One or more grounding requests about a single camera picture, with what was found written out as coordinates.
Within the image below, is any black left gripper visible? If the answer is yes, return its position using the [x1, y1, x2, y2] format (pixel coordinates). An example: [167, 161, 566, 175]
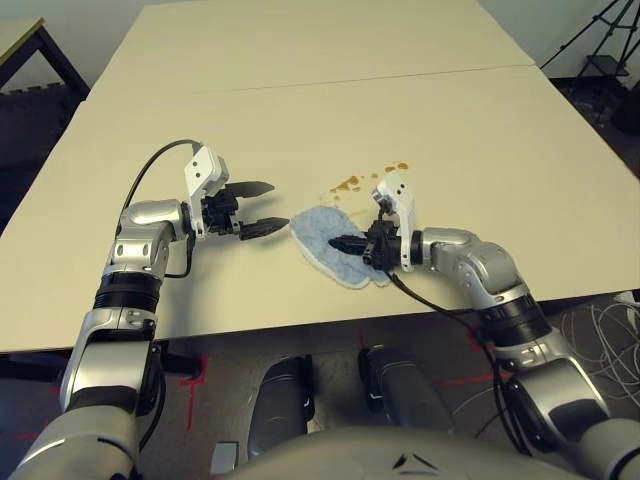
[199, 180, 291, 241]

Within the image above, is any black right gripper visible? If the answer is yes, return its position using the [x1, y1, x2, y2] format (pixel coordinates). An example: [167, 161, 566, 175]
[328, 219, 404, 271]

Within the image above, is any blue terry rag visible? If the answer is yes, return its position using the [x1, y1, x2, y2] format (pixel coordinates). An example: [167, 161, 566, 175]
[288, 204, 391, 290]

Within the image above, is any brown liquid spill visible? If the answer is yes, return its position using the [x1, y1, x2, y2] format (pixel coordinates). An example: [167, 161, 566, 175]
[319, 159, 410, 220]

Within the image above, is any dark grey right robot leg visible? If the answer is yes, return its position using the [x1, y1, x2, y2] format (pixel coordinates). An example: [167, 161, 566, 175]
[357, 344, 456, 437]

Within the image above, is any dark grey robot leg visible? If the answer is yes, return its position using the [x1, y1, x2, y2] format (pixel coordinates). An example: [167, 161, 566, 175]
[357, 344, 456, 437]
[248, 354, 316, 459]

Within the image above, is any red floor tape mark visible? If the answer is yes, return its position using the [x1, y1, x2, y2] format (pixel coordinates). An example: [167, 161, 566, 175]
[179, 354, 209, 431]
[439, 324, 501, 389]

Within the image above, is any dark grey left robot leg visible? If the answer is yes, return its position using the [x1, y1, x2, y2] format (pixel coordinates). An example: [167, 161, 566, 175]
[248, 354, 316, 459]

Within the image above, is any grey robot torso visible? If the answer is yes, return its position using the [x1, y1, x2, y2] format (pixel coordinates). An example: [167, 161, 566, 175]
[219, 424, 601, 480]

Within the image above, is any black-framed side table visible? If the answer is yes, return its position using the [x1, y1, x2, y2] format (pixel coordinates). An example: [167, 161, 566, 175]
[0, 17, 92, 96]

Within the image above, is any black tripod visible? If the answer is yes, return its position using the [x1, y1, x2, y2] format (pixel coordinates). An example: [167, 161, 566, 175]
[539, 0, 640, 91]

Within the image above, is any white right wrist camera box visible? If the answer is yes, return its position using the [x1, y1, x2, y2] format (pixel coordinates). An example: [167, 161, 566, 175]
[372, 172, 419, 274]

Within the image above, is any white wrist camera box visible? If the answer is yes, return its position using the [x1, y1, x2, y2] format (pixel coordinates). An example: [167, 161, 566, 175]
[372, 172, 419, 274]
[183, 144, 231, 239]

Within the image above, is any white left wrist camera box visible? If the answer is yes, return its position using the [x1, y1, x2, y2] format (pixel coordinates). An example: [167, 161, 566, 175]
[183, 144, 231, 239]

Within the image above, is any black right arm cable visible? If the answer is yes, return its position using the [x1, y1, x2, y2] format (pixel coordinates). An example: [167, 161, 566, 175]
[377, 202, 536, 459]

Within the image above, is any thin white floor cable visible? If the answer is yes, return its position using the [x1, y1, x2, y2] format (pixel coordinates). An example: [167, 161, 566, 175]
[452, 389, 501, 436]

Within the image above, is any white floor cable bundle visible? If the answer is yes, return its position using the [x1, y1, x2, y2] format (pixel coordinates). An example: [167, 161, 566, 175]
[557, 292, 640, 401]

